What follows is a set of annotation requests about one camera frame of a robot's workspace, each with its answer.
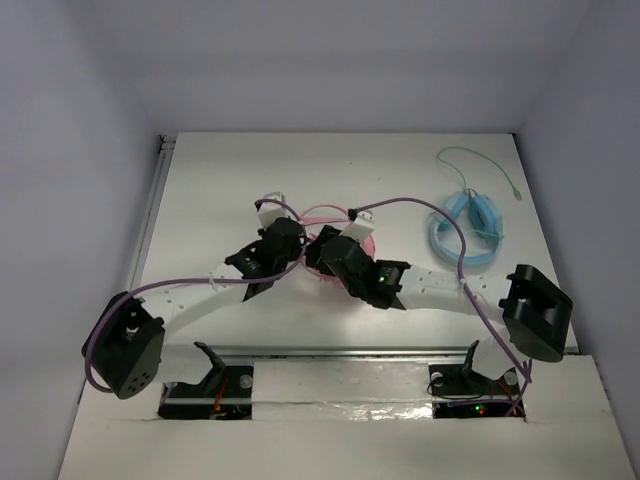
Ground green headphone cable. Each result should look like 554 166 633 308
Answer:
436 145 524 202

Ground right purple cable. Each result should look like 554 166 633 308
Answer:
349 197 534 419

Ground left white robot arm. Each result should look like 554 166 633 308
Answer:
82 217 306 400

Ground white foam block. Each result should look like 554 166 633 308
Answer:
251 360 433 422

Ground purple cable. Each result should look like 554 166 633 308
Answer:
82 198 311 394
349 197 534 419

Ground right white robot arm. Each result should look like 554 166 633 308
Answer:
305 227 573 393

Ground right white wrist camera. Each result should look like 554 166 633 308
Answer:
340 209 375 244

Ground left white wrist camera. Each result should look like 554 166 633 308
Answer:
255 192 288 229

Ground pink headphones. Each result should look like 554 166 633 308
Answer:
300 204 375 295

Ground aluminium rail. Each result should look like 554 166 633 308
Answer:
140 132 528 356

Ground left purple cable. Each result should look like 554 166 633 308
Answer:
82 198 311 394

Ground blue headphones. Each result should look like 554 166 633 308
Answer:
427 190 506 271

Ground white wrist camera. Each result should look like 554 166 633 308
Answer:
340 209 375 244
255 192 288 229

